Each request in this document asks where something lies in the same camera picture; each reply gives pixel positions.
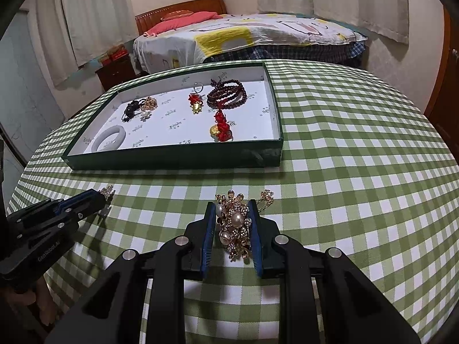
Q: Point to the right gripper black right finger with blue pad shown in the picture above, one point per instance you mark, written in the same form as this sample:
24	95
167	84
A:
324	296

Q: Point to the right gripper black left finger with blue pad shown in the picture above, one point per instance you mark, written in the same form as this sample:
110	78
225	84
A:
141	296

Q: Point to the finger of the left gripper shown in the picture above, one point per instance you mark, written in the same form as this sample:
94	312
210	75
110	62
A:
47	209
70	213

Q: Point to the silver rhinestone bar clip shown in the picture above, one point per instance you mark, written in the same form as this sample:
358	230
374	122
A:
107	191

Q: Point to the white jade bangle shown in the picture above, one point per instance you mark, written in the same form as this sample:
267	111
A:
109	140

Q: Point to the pearl rhinestone small brooch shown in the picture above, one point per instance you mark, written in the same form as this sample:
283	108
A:
145	115

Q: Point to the small gold rhinestone brooch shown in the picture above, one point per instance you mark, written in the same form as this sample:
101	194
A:
148	104

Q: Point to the red bead gold turtle charm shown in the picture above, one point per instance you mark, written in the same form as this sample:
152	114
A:
196	103

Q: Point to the large pearl gold brooch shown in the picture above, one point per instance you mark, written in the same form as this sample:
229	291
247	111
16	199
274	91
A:
237	226

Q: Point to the red knot gold ingot charm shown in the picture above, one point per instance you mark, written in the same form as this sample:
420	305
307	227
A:
221	131

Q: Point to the silver flower keyring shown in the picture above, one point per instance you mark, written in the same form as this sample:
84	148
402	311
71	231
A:
198	87

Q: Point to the person's left hand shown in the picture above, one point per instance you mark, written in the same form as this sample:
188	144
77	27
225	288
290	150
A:
48	310

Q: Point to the glass wardrobe door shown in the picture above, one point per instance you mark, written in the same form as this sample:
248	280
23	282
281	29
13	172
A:
29	111

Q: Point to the dark wooden nightstand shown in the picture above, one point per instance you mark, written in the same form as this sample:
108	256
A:
117	72

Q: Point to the green white checkered tablecloth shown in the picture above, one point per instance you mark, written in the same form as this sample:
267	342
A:
362	170

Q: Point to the red boxes on nightstand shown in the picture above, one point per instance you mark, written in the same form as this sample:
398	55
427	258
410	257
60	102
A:
112	54

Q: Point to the green tray white liner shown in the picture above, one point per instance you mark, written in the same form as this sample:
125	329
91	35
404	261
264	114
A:
174	137

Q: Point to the dark red bead mala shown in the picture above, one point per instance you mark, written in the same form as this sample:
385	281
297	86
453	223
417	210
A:
226	95

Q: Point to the left white curtain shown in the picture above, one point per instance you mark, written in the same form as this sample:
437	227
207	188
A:
74	32

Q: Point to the wooden headboard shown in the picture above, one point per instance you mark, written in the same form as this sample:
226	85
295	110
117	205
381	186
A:
146	21

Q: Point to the bed with patterned quilt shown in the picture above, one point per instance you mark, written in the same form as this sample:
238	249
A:
250	37

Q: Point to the pink pillow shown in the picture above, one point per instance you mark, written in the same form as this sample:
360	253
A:
180	22

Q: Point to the wooden door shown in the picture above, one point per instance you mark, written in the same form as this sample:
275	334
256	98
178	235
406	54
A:
442	109

